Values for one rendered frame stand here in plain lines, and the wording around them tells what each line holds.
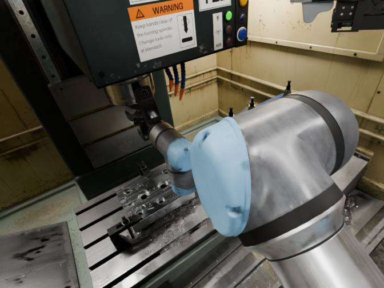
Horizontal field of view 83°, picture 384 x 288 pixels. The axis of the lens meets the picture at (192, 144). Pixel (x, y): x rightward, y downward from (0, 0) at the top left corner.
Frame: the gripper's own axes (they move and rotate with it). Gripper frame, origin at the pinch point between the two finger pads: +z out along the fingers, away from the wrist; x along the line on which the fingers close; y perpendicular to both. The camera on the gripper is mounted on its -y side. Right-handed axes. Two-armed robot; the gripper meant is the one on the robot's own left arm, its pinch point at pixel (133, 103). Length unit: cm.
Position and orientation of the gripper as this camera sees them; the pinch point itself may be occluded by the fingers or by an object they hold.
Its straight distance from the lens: 79.9
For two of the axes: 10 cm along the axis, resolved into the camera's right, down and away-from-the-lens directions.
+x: 8.3, -4.0, 3.8
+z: -5.5, -4.8, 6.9
